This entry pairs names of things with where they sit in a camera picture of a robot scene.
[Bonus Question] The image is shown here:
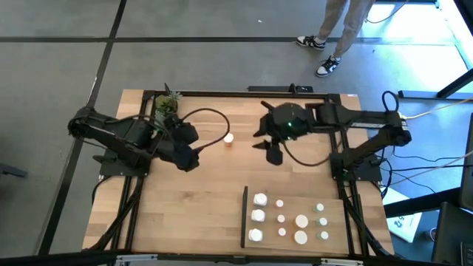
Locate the white printed paper sheet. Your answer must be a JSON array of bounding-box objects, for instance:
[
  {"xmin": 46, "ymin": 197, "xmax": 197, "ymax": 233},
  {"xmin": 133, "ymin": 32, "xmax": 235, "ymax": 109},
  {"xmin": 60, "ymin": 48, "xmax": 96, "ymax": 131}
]
[{"xmin": 384, "ymin": 186, "xmax": 422, "ymax": 243}]

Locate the black mounting bar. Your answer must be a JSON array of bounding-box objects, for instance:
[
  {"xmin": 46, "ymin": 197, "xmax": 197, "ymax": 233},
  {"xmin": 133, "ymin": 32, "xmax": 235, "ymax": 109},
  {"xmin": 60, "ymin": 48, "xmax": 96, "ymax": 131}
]
[{"xmin": 246, "ymin": 84, "xmax": 315, "ymax": 94}]

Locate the black table cable bundle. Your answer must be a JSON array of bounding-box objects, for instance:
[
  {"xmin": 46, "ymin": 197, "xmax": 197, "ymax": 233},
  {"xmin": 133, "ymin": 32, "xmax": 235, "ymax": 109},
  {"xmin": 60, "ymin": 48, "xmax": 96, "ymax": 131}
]
[
  {"xmin": 88, "ymin": 176, "xmax": 146, "ymax": 252},
  {"xmin": 338, "ymin": 180, "xmax": 393, "ymax": 258}
]

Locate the black floor cable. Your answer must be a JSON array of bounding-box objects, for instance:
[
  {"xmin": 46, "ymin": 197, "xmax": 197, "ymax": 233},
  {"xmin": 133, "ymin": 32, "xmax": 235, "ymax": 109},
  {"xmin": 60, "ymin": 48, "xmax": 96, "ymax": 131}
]
[{"xmin": 380, "ymin": 143, "xmax": 473, "ymax": 197}]

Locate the black cabinet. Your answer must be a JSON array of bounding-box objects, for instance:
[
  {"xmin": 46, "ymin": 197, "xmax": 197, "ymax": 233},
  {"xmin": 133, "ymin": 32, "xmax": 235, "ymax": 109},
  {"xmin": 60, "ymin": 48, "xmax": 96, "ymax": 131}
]
[{"xmin": 430, "ymin": 110, "xmax": 473, "ymax": 266}]

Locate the artificial fern in black pot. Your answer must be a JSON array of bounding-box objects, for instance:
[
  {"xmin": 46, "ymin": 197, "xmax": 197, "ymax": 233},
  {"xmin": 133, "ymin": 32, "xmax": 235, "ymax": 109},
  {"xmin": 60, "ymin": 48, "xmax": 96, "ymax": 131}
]
[{"xmin": 153, "ymin": 83, "xmax": 183, "ymax": 129}]

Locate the black aluminium table frame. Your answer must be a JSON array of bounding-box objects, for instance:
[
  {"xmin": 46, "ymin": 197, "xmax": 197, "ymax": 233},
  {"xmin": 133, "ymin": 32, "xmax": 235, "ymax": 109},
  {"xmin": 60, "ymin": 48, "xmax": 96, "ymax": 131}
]
[{"xmin": 84, "ymin": 85, "xmax": 392, "ymax": 265}]

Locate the grey floor bracket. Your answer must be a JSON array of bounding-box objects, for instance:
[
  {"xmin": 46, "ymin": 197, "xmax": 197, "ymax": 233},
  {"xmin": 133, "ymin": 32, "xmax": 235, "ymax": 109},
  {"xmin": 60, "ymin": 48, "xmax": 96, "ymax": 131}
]
[{"xmin": 0, "ymin": 162, "xmax": 29, "ymax": 178}]

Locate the person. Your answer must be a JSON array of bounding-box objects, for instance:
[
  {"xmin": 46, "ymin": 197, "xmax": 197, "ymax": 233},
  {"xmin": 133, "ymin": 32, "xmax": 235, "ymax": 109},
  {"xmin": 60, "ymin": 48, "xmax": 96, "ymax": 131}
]
[{"xmin": 294, "ymin": 0, "xmax": 376, "ymax": 78}]

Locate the yellow power cable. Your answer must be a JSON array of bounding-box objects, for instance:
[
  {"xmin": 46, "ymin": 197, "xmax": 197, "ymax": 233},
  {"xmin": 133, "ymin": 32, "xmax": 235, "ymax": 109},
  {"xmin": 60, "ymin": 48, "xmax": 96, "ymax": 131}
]
[{"xmin": 401, "ymin": 96, "xmax": 473, "ymax": 122}]

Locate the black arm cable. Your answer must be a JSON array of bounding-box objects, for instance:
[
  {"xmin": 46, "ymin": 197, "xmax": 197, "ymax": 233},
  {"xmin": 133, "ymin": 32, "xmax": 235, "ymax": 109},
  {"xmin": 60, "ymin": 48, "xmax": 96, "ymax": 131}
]
[
  {"xmin": 279, "ymin": 140, "xmax": 333, "ymax": 168},
  {"xmin": 381, "ymin": 90, "xmax": 401, "ymax": 114},
  {"xmin": 179, "ymin": 107, "xmax": 231, "ymax": 152}
]

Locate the black stand base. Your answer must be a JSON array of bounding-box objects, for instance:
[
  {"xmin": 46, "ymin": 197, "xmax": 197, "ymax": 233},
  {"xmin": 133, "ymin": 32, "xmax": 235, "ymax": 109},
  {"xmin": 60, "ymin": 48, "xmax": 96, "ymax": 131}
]
[{"xmin": 398, "ymin": 68, "xmax": 473, "ymax": 100}]

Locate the beige floor cable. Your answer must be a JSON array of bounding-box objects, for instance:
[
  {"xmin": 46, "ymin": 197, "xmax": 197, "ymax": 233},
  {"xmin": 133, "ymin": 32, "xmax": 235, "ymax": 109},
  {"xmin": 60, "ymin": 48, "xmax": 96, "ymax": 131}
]
[{"xmin": 384, "ymin": 149, "xmax": 473, "ymax": 188}]

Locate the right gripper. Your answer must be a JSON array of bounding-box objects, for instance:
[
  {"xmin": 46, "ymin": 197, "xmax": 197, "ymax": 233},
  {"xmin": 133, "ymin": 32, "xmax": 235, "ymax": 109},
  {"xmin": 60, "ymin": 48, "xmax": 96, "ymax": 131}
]
[{"xmin": 252, "ymin": 100, "xmax": 313, "ymax": 151}]

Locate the black stand bar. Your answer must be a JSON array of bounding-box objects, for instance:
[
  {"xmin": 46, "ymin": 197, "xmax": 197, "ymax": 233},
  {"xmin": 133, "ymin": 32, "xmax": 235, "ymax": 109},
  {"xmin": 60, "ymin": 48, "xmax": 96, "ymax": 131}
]
[{"xmin": 384, "ymin": 186, "xmax": 463, "ymax": 219}]

